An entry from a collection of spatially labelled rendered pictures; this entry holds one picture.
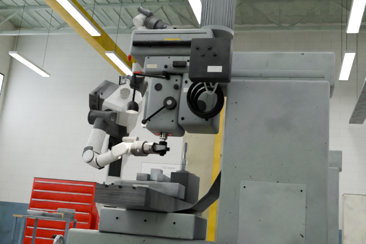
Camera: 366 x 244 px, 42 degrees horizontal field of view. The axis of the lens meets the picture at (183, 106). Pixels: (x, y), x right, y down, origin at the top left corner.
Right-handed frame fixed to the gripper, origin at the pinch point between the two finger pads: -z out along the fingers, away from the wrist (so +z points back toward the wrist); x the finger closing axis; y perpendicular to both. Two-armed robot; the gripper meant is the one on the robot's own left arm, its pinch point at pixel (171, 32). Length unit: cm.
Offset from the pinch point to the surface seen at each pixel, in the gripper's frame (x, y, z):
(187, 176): -36, -64, -46
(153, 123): 10, -52, -30
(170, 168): -873, -48, 311
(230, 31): 6.2, 14.8, -34.7
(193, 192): -47, -70, -51
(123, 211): 13, -99, -46
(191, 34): 15.7, 0.3, -20.6
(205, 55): 37, -13, -46
